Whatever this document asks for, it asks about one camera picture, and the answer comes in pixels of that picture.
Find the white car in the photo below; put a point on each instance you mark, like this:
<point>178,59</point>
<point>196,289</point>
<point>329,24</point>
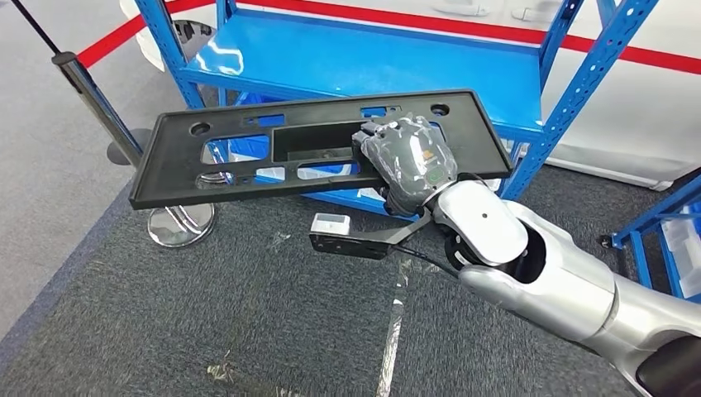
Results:
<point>630,126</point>

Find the blue metal shelf rack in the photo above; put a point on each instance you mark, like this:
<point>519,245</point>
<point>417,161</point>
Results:
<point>356,60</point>

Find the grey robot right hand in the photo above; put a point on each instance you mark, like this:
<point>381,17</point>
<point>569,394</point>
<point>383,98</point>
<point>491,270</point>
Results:
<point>411,159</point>

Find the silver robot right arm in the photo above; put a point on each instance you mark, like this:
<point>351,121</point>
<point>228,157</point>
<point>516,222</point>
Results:
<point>547,279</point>

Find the black plastic panel part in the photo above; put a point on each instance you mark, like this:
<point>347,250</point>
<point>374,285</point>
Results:
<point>164,164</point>

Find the black camera bracket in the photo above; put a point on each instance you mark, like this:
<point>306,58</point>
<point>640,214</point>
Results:
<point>356,245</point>

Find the red barrier belt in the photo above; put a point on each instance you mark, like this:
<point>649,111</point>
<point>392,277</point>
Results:
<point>120,35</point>
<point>465,30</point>

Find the chrome stanchion post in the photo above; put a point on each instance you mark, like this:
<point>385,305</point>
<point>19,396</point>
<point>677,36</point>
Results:
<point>214,181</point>
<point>98,104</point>

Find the silver floor tape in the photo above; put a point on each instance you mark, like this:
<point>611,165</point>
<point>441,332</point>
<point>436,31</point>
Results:
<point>391,329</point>

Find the white plastic bin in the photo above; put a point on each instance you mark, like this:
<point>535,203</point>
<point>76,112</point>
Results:
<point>687,257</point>

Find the blue wheeled rack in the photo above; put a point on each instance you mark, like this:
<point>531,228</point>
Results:
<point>657,211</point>

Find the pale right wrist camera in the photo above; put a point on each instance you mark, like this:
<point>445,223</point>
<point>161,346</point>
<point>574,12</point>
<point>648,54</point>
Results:
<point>331,224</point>

